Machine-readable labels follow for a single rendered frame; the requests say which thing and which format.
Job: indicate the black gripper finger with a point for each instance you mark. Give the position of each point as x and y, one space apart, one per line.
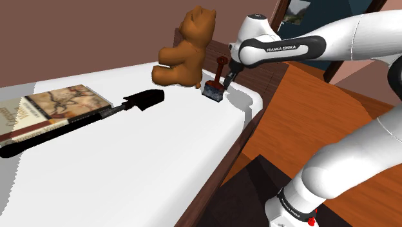
228 81

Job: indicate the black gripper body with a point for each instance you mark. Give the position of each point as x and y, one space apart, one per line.
235 67

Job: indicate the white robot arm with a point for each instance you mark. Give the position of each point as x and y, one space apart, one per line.
345 41

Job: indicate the brown teddy bear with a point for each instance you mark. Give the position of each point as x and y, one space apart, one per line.
185 59

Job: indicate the dark robot stand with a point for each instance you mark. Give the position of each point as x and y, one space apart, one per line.
248 195

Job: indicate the black shovel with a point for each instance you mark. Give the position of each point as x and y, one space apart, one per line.
78 122

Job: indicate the beige book with map cover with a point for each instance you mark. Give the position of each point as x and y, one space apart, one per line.
47 110

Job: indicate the landscape wall picture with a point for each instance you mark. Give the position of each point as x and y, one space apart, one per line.
295 11

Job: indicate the white bed with brown frame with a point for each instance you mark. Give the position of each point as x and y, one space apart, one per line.
132 169

